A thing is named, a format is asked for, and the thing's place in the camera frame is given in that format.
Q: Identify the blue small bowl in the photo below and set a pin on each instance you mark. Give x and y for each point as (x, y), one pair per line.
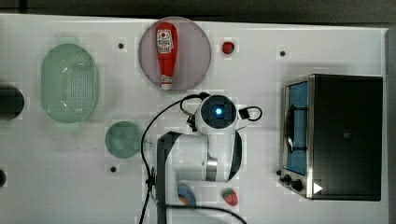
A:
(185, 191)

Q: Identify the green plastic colander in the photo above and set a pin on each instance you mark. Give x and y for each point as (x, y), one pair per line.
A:
(69, 82)

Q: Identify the black round pot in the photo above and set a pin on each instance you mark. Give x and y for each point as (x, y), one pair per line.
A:
(11, 102)

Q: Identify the red plush ketchup bottle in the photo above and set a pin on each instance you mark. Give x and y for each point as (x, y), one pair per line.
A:
(167, 50)

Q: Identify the red plush strawberry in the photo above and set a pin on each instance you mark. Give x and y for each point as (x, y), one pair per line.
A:
(230, 197)

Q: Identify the grey round plate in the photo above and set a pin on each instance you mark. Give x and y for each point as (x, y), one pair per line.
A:
(193, 58)

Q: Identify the green mug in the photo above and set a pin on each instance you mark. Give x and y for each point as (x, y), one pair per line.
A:
(123, 139)

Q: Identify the grey cylindrical cup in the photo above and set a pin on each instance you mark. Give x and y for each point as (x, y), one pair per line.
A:
(3, 178)

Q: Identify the small red strawberry toy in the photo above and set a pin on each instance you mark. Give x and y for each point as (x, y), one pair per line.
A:
(228, 47)

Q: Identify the silver black toaster oven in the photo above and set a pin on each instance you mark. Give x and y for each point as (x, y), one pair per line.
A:
(332, 137)

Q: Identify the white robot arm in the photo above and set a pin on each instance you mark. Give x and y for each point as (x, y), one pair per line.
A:
(211, 153)

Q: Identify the orange toy fruit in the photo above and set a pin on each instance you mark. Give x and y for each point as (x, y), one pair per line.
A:
(183, 200)

